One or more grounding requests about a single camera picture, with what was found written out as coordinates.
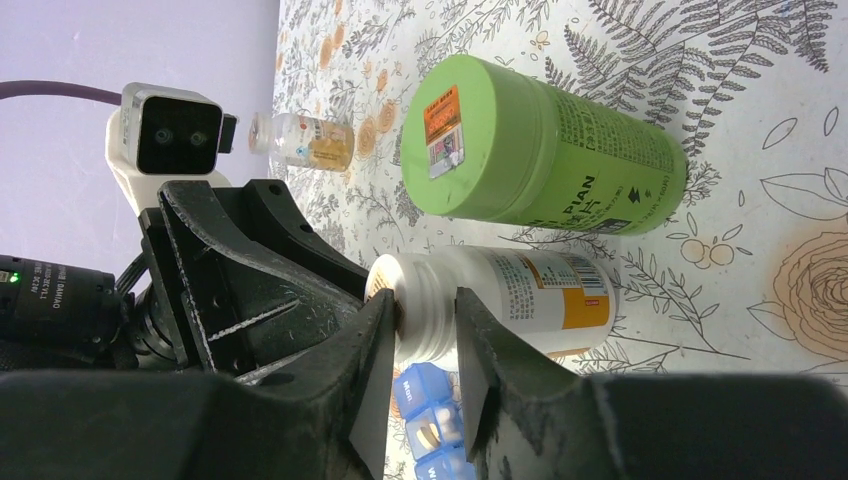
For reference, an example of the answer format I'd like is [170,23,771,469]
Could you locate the white cap pill bottle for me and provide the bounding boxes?
[365,245,618,371]

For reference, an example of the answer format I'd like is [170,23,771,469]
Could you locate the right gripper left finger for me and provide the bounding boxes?
[1,290,396,479]

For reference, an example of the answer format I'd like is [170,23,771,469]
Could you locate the amber pill bottle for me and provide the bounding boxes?
[248,113,355,171]

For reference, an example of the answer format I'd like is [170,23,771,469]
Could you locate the green pill bottle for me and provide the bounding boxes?
[400,55,687,235]

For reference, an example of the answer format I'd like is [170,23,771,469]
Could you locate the blue weekly pill organizer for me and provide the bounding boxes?
[392,363,476,480]

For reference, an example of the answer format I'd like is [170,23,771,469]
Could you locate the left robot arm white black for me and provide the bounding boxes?
[1,180,366,383]

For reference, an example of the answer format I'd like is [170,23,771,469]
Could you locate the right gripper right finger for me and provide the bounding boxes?
[455,288,847,479]

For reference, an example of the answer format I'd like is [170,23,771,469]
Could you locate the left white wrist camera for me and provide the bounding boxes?
[105,82,238,216]

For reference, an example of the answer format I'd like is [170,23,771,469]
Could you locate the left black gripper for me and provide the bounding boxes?
[135,178,370,386]

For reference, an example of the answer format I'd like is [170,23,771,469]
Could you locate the floral patterned table mat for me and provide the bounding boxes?
[270,1,847,388]

